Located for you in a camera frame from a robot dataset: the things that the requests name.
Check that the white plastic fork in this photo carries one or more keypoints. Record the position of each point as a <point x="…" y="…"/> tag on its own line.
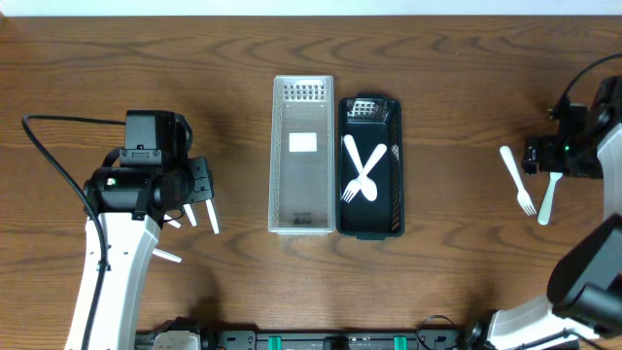
<point x="523" y="197"/>
<point x="376" y="155"/>
<point x="545" y="211"/>

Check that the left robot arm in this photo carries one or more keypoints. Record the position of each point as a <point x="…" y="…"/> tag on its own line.
<point x="132" y="194"/>

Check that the white plastic spoon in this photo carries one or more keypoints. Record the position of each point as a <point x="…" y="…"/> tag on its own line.
<point x="189" y="213"/>
<point x="357" y="160"/>
<point x="212" y="216"/>
<point x="167" y="256"/>
<point x="172" y="222"/>

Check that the black perforated plastic tray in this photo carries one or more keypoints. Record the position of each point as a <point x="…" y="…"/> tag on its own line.
<point x="371" y="119"/>

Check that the black mounting rail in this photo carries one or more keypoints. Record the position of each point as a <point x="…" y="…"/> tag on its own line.
<point x="183" y="333"/>

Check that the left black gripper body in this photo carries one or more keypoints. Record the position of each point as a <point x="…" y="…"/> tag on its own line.
<point x="200" y="180"/>

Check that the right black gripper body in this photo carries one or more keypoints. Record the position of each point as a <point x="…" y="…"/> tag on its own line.
<point x="554" y="153"/>

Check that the clear perforated plastic tray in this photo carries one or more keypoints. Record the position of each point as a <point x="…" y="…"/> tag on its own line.
<point x="302" y="175"/>

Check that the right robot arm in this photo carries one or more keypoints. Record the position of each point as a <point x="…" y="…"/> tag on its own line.
<point x="583" y="299"/>

